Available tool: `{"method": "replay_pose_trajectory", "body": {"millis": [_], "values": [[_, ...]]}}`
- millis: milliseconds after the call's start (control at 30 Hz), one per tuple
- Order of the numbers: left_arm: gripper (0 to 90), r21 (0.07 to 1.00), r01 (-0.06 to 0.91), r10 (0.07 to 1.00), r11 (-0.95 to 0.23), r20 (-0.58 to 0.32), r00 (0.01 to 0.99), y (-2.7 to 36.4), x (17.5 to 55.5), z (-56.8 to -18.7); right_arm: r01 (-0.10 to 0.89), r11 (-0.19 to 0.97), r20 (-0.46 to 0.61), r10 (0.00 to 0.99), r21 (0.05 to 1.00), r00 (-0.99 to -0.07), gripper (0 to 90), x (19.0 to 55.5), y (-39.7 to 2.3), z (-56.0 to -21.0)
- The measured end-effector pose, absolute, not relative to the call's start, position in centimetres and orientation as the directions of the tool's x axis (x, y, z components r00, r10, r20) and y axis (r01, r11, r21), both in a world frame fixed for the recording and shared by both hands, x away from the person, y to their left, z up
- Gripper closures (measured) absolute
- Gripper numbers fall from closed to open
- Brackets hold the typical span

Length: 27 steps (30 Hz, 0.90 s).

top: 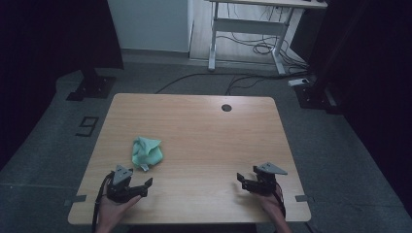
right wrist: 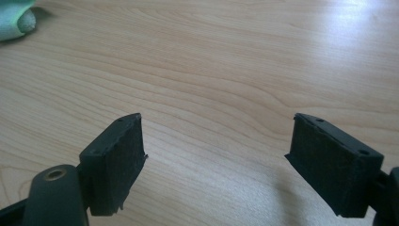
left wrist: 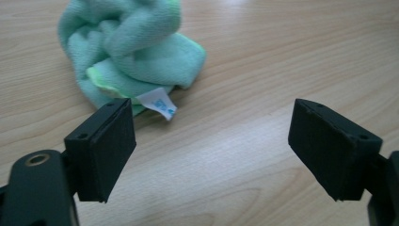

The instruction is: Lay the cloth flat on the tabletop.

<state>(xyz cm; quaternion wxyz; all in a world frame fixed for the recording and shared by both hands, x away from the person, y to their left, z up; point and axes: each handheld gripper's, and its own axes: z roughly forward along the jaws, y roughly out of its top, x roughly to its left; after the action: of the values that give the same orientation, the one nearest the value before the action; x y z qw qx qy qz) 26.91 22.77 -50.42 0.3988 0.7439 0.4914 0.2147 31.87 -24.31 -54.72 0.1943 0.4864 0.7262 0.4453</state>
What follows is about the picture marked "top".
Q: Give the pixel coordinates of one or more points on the white power strip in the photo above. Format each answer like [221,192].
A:
[298,82]

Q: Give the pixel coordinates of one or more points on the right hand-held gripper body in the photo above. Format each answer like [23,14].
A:
[267,183]

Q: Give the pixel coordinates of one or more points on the person's right hand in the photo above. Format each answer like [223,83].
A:
[273,208]

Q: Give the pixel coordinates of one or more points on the white metal frame desk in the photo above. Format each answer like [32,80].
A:
[249,26]

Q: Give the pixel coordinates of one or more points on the dark curtain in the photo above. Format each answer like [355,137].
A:
[372,81]
[48,48]

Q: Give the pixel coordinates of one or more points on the green cloth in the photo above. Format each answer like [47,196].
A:
[145,152]

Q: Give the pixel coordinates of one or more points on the black stand base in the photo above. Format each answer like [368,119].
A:
[94,87]
[312,97]

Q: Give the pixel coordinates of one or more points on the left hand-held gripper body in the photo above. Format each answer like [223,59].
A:
[121,191]

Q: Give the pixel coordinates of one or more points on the person's left hand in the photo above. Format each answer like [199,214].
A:
[111,213]

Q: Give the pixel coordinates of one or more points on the grey tape strip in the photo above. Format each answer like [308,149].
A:
[303,198]
[76,199]

